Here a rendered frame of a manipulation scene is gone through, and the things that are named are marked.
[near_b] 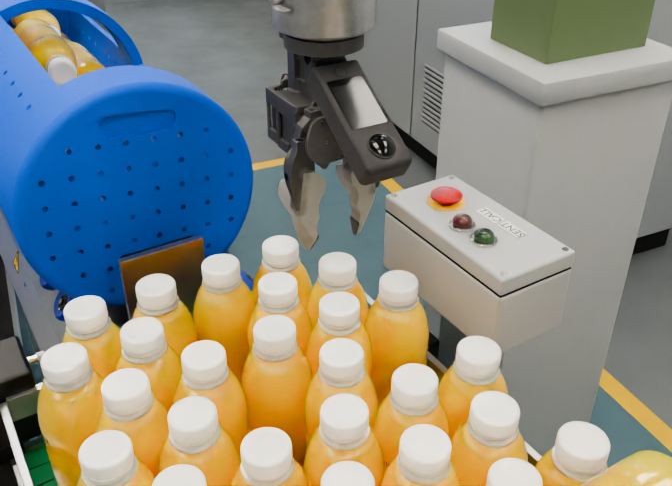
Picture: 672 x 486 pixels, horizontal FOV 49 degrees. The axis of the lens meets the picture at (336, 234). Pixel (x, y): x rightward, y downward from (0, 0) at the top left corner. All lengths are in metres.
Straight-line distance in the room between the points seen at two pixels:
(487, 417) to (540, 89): 0.73
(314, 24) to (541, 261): 0.33
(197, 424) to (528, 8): 0.95
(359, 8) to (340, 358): 0.29
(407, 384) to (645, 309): 2.09
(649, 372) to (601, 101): 1.24
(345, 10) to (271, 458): 0.36
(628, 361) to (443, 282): 1.66
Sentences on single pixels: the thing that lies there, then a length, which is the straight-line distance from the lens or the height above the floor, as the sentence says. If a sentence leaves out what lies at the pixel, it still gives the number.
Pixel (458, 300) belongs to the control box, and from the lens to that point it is 0.81.
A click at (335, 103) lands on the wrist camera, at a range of 0.64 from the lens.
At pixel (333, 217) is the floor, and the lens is 2.96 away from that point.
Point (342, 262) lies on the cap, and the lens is 0.77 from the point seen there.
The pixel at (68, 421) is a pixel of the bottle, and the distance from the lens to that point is 0.70.
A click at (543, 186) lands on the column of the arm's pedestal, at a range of 1.34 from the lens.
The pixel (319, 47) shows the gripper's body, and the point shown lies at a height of 1.32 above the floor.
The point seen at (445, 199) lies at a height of 1.11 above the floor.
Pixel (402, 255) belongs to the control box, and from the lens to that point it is 0.87.
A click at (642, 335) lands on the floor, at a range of 2.56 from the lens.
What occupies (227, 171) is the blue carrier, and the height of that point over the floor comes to 1.10.
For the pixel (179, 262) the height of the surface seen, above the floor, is 1.03.
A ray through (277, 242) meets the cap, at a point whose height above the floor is 1.09.
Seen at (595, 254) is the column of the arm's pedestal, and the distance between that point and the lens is 1.53.
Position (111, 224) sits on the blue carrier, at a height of 1.08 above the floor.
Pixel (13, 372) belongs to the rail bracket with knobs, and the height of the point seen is 1.00.
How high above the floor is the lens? 1.52
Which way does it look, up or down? 32 degrees down
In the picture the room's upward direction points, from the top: straight up
